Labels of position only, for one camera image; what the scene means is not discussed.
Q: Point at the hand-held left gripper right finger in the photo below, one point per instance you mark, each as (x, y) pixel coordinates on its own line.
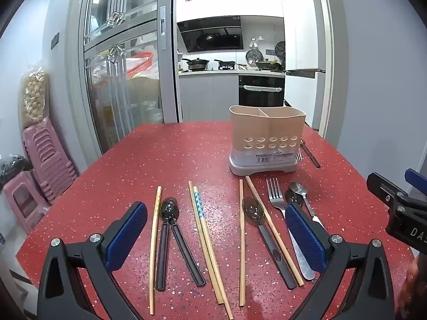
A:
(305, 240)

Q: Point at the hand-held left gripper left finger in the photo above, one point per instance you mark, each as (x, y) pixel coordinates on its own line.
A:
(128, 236)

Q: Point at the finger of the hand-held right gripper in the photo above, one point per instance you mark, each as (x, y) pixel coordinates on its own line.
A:
(415, 176)
(383, 186)

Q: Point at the plain wooden chopstick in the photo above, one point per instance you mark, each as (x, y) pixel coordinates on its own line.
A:
(218, 290)
(154, 240)
(242, 240)
(284, 250)

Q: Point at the dark translucent spoon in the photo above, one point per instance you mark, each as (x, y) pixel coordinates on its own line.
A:
(186, 253)
(253, 211)
(312, 156)
(161, 256)
(293, 200)

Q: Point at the large steel fork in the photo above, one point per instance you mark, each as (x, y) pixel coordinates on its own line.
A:
(275, 200)

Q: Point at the steel spoon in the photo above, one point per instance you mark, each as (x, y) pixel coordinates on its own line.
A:
(298, 188)

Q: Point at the blue patterned wooden chopstick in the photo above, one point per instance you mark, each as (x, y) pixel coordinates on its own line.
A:
(199, 206)

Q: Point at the beige cutlery holder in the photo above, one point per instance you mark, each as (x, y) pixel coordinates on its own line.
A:
(267, 123)

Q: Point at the person's right hand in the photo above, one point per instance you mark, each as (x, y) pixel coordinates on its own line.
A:
(415, 290)

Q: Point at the pink plastic stool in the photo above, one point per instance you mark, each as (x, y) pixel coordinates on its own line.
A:
(25, 203)

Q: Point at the stack of pink stools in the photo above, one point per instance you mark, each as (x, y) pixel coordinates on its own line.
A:
(50, 160)

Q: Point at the black plastic bag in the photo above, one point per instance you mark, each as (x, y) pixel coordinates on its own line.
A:
(13, 170)

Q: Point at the black built-in oven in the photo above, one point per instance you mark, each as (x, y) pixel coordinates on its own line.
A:
(262, 90)

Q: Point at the grey kitchen cabinets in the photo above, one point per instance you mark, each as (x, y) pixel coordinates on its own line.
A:
(206, 96)

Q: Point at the sliding glass door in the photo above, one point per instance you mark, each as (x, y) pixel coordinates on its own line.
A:
(123, 73)

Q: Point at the white refrigerator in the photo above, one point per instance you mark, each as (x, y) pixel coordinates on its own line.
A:
(303, 40)

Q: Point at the clear bag of nuts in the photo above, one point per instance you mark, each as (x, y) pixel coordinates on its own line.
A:
(33, 96)

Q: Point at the red plastic basket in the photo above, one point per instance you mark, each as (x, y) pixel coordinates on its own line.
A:
(141, 63)

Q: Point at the black frying pan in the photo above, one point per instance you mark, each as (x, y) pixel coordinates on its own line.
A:
(225, 63)
(196, 62)

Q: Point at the black range hood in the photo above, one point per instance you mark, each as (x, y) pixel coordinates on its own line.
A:
(210, 35)

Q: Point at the dark wall switch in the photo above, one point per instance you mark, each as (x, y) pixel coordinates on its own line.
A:
(55, 40)

